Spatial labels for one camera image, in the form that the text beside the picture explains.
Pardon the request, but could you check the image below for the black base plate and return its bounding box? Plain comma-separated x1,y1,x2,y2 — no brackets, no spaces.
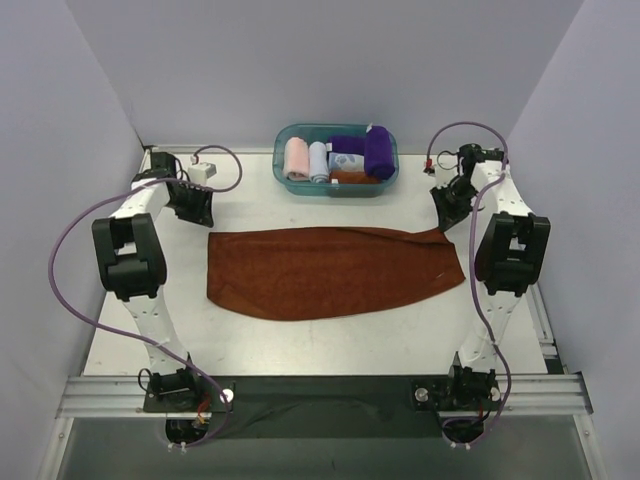
142,370,502,446

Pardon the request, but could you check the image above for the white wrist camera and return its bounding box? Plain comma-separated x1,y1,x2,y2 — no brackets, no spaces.
187,162,217,186
435,167,456,188

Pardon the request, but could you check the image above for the white patterned rolled towel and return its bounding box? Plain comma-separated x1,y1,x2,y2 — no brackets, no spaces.
328,152,364,172

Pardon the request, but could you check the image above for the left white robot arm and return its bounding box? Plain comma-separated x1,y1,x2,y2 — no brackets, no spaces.
92,152,214,412

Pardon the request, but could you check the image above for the light blue rolled towel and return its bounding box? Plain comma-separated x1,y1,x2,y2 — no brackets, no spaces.
309,141,330,183

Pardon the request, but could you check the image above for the brown rolled towel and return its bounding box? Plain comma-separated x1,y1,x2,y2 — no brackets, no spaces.
329,170,380,185

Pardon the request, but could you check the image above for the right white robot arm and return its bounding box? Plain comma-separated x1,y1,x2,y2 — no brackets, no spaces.
425,143,551,410

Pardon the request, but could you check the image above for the aluminium front rail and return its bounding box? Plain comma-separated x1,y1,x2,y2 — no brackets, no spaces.
56,374,593,418

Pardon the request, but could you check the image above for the pink rolled towel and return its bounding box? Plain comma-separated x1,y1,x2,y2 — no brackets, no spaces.
283,137,310,181

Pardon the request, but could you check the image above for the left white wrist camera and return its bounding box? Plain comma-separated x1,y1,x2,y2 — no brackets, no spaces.
187,162,217,186

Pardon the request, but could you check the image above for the purple towel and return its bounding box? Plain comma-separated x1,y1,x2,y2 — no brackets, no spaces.
364,125,395,181
326,135,365,156

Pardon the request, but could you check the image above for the purple folded towel in basket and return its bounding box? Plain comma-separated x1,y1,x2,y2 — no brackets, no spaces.
326,135,365,156

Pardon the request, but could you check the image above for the brown towel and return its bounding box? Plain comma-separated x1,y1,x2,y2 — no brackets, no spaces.
207,226,465,321
329,170,380,185

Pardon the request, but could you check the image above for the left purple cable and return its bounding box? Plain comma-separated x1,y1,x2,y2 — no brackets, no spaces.
47,144,245,449

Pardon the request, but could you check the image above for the aluminium right side rail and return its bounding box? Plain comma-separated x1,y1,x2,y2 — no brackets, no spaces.
483,147,571,374

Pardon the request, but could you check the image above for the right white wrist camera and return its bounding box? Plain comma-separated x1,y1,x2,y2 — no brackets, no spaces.
435,167,456,188

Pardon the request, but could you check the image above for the teal plastic basket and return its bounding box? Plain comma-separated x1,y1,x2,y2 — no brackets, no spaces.
272,123,400,198

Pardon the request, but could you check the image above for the aluminium rail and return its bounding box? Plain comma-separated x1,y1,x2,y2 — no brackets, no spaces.
56,374,593,418
483,147,571,374

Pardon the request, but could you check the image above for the purple cable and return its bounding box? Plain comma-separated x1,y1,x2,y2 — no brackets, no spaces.
423,121,512,446
47,144,245,449

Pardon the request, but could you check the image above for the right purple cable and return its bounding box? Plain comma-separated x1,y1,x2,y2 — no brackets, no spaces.
423,121,512,446

